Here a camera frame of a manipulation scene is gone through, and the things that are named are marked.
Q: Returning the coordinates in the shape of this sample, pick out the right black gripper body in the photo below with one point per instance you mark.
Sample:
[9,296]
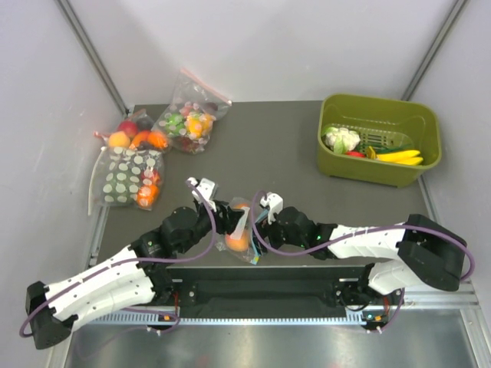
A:
[278,234]

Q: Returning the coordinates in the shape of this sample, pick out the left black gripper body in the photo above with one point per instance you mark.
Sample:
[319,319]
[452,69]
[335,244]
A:
[204,228]

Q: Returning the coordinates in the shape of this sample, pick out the blue zip clear bag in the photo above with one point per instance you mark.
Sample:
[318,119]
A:
[253,254]

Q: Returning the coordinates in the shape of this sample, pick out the orange fake peach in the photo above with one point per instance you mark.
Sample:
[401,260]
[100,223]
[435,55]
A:
[239,244]

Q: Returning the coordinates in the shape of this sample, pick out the red fake apple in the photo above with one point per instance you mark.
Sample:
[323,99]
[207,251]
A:
[355,154]

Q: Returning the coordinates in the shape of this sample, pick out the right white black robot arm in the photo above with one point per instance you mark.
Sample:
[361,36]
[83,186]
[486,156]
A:
[417,251]

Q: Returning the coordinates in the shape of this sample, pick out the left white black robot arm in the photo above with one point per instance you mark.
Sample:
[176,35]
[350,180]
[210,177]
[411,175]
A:
[136,275]

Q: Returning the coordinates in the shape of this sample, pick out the white dotted zip bag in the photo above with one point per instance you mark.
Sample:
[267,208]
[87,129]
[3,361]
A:
[125,177]

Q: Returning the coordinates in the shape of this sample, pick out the white fake cauliflower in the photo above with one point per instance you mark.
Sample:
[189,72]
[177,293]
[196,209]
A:
[340,140]

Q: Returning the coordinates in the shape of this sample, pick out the red zip fruit bag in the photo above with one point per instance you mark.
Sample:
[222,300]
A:
[136,132]

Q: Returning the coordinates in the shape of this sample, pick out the green fake beans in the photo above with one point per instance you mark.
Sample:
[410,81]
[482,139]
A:
[372,150]

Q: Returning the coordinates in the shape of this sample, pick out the pink zip dotted bag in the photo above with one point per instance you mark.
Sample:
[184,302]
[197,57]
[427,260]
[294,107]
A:
[193,110]

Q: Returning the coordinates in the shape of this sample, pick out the yellow fake banana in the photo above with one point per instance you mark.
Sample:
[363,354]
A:
[405,157]

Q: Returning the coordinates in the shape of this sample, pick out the dark grey table mat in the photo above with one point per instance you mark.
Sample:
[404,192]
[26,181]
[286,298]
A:
[270,146]

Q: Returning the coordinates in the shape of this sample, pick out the olive green plastic bin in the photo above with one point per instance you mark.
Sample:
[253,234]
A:
[379,120]

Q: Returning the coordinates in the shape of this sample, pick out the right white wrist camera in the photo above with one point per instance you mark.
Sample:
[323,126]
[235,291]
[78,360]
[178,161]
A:
[273,203]

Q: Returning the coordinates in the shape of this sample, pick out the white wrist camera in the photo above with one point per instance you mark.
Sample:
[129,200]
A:
[203,191]
[273,203]

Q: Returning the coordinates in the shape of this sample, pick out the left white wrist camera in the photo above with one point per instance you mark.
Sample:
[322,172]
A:
[203,191]

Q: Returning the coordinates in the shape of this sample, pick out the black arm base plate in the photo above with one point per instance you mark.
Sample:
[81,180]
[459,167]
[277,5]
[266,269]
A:
[331,286]

